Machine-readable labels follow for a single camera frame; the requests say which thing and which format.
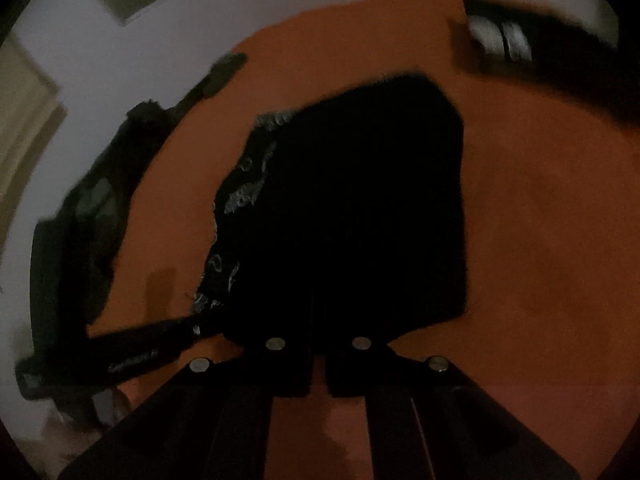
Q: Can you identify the beige louvered window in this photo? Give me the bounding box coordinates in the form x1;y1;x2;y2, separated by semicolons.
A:
0;39;69;242

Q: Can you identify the orange bed blanket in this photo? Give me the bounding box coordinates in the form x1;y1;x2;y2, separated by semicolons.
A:
87;0;640;480

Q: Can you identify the black paisley garment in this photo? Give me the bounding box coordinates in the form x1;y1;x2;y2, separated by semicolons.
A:
189;74;472;352

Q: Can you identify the folded black printed t-shirt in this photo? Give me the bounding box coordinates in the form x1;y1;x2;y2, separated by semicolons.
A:
461;0;640;127

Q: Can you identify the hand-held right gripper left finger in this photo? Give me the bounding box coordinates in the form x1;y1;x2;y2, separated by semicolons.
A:
57;337;314;480

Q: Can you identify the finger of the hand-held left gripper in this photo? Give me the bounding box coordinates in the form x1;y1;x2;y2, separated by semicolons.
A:
186;309;227;343

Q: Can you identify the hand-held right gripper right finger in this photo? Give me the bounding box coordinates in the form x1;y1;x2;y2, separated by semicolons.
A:
326;338;582;480

